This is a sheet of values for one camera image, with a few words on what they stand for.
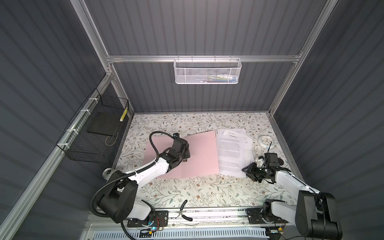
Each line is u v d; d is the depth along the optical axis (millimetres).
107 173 755
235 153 967
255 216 738
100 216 432
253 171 787
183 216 744
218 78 929
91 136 722
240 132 1086
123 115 813
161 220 722
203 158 863
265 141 1000
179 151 672
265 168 667
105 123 762
